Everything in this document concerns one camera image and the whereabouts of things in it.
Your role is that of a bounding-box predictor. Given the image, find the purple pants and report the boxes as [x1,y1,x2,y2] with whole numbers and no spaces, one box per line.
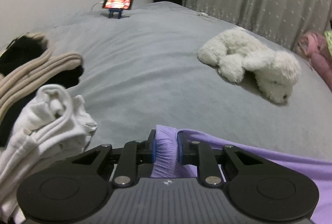
[150,124,332,224]

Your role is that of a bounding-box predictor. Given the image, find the folded white garment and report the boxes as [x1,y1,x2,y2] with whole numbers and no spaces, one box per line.
[1,84,97,223]

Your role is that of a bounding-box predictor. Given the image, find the white plush dog toy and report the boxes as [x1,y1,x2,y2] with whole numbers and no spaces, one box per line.
[197,28,301,104]

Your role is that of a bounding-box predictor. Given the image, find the smartphone on blue stand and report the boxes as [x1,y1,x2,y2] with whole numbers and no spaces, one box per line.
[103,0,133,19]

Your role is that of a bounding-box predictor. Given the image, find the folded beige garment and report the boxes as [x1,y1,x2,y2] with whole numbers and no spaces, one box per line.
[1,33,83,120]

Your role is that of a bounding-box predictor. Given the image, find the green patterned garment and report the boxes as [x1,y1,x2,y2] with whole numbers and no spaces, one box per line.
[323,30,332,56]

